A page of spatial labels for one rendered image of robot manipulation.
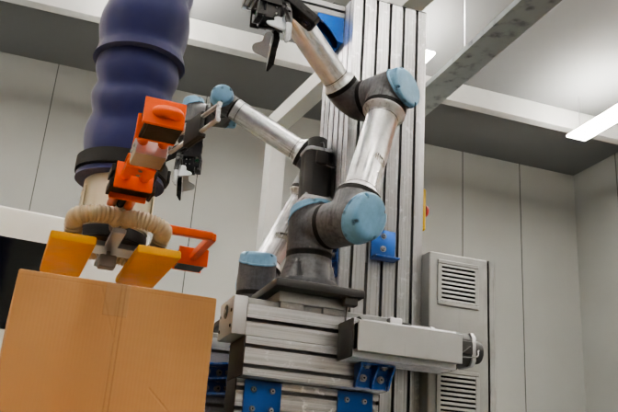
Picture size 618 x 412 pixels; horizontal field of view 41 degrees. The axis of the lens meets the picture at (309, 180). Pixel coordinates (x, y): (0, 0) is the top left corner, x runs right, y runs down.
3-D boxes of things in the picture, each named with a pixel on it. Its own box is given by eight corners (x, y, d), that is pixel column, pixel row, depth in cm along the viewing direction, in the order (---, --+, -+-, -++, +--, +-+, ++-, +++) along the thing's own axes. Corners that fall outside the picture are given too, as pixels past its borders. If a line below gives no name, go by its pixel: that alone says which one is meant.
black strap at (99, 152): (69, 184, 211) (72, 169, 213) (158, 200, 218) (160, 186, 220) (79, 154, 191) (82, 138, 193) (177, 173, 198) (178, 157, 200)
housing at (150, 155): (127, 164, 161) (131, 143, 163) (161, 171, 163) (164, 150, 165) (132, 152, 155) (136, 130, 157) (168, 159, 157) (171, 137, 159)
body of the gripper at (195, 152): (198, 168, 272) (202, 135, 277) (172, 166, 272) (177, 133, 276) (200, 177, 279) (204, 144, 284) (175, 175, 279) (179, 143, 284)
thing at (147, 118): (133, 138, 150) (138, 113, 152) (174, 146, 152) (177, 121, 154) (142, 120, 142) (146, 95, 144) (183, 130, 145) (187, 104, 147)
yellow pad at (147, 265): (114, 283, 213) (117, 264, 215) (153, 289, 216) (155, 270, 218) (137, 252, 183) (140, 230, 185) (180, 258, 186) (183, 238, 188)
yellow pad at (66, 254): (39, 271, 207) (42, 252, 209) (79, 278, 210) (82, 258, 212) (49, 237, 177) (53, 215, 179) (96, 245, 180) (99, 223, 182)
